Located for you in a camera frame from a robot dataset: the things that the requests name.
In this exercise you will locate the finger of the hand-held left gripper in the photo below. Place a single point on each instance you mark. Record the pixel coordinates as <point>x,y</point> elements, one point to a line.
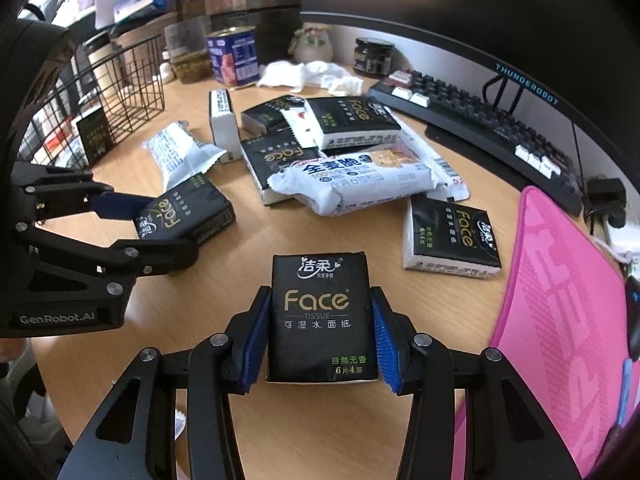
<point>160,255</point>
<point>115,205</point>

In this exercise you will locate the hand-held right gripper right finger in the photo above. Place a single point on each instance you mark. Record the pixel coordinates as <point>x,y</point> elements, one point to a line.
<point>387,355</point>

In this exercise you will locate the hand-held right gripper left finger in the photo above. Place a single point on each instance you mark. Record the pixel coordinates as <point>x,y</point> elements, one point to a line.
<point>252,345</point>

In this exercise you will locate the black tissue pack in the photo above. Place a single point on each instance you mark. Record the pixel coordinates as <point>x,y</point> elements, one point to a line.
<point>190,210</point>
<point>265,115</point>
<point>317,320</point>
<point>94,137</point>
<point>345,115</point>
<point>450,230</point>
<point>272,160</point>

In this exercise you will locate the white snack packet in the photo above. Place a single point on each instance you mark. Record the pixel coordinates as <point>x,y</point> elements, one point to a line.
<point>175,152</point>

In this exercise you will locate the paper cup with lid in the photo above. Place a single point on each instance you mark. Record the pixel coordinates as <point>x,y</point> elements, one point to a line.
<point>107,72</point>

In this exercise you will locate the blue tissue box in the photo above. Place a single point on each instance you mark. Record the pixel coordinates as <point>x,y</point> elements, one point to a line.
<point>137,7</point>

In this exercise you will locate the small white box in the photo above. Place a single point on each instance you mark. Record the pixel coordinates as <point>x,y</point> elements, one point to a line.
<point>222,125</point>

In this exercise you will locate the glass jar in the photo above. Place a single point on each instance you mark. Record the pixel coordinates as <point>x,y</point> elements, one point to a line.
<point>190,60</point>

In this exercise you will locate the pink mouse pad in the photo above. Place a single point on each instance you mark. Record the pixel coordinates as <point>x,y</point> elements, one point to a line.
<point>550,310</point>

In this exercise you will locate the large white cracker packet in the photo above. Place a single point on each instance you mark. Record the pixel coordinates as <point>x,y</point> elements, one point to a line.
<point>350,180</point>

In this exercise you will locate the blue tin can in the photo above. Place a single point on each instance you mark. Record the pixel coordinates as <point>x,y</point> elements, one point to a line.
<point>232,57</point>

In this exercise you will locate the long white strip wrapper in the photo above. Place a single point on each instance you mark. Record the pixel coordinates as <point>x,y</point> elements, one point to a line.
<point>445,170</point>

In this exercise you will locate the crumpled white tissue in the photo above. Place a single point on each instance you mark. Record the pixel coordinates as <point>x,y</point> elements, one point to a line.
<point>290,75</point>

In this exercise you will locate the small blue object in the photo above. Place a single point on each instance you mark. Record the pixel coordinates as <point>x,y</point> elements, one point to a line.
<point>625,390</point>

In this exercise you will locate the black mouse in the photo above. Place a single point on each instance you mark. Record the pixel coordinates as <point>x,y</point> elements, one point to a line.
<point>634,320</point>

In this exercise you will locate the black keyboard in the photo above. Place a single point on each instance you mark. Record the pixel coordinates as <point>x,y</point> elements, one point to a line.
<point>475,120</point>

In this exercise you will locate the small plush figurine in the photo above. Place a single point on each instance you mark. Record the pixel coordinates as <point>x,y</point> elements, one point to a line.
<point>312,45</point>

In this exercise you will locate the black adapter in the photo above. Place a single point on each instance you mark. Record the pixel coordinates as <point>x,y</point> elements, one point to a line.
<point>605,192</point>

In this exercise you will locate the dark jar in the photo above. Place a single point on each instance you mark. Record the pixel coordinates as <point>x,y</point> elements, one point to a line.
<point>372,57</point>

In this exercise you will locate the black monitor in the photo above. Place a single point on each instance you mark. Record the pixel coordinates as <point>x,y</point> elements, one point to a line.
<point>500,10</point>

